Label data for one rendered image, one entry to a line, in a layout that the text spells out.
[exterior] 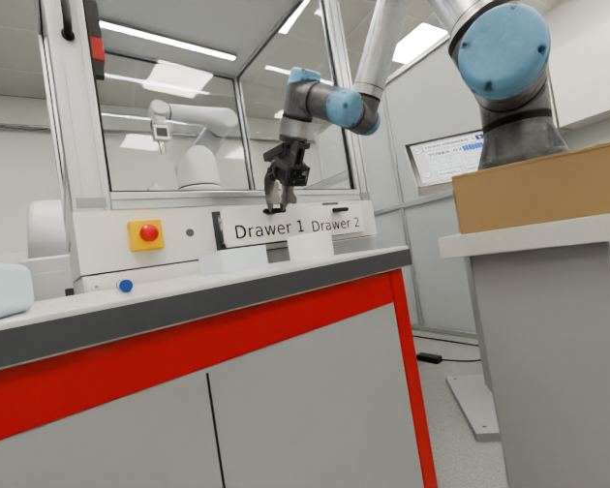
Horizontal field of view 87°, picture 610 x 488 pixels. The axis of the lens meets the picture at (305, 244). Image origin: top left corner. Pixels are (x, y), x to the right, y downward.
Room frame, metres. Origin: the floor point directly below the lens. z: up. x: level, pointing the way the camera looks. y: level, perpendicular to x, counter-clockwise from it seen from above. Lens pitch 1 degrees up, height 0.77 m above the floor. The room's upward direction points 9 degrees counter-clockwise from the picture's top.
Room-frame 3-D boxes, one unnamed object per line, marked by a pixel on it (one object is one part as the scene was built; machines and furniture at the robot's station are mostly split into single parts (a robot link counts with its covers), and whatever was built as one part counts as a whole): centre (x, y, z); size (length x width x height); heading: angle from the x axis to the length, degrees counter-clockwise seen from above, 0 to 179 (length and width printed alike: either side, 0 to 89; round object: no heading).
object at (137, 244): (0.79, 0.38, 0.88); 0.07 x 0.05 x 0.07; 127
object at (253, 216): (0.96, 0.09, 0.87); 0.29 x 0.02 x 0.11; 127
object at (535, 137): (0.63, -0.45, 0.91); 0.15 x 0.15 x 0.10
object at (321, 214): (1.19, -0.12, 0.87); 0.29 x 0.02 x 0.11; 127
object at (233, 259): (0.60, 0.14, 0.78); 0.12 x 0.08 x 0.04; 35
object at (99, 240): (1.41, 0.39, 0.87); 1.02 x 0.95 x 0.14; 127
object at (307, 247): (0.51, -0.01, 0.78); 0.07 x 0.07 x 0.04
